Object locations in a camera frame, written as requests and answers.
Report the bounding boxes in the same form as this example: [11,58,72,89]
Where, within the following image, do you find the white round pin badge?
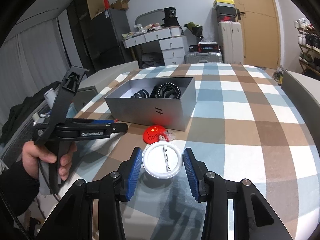
[142,141,183,180]

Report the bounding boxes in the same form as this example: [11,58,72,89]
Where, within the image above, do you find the small red fringed brooch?
[158,130,176,142]

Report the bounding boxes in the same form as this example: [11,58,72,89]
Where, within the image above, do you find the black claw hair clip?
[149,86,158,98]

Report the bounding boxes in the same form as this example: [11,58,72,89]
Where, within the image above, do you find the black beaded bracelet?
[156,81,181,99]

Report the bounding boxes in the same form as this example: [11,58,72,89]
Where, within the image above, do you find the left hand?
[22,141,77,181]

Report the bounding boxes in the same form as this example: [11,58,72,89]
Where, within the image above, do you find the grey bedside cabinet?
[73,86,98,111]

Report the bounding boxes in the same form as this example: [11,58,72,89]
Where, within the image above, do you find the red flag pin badge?
[143,125,166,144]

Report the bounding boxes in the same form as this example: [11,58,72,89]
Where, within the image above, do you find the grey bed footboard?
[78,61,139,93]

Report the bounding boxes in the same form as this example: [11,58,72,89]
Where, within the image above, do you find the grey curtain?
[1,19,69,125]

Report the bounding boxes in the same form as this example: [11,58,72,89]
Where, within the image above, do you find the grey cardboard box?
[105,77,196,131]

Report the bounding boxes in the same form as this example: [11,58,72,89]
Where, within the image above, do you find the black refrigerator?
[89,9,133,71]

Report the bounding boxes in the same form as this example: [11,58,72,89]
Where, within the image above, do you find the plaid blanket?
[77,64,319,239]

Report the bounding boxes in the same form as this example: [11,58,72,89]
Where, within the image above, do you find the silver flat suitcase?
[184,52,223,64]

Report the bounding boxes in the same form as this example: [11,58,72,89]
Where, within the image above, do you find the white drawer desk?
[123,26,188,67]

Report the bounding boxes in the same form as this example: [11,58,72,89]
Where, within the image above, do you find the black bag on desk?
[162,7,180,28]

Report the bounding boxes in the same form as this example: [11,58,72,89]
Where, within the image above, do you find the black red box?
[198,41,219,53]

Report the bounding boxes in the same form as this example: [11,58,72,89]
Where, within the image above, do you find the grey bed side panel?
[281,70,320,152]

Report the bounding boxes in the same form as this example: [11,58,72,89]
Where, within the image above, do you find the dark flower bouquet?
[184,22,203,39]

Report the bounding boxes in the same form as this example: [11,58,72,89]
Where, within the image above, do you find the upright beige suitcase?
[217,21,244,64]

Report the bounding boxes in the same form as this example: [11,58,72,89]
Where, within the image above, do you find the stacked shoe boxes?
[213,0,236,22]

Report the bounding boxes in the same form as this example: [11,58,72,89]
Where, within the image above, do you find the shoe rack with shoes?
[295,18,320,80]

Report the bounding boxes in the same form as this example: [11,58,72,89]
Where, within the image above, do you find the wooden door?
[233,0,280,69]

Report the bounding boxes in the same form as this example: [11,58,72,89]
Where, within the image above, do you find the black hair tie left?
[130,90,150,99]

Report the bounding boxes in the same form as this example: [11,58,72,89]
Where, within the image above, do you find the black hair tie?
[158,86,176,99]
[130,90,150,99]

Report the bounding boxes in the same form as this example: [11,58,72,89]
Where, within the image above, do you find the black hair tie right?
[158,86,176,99]

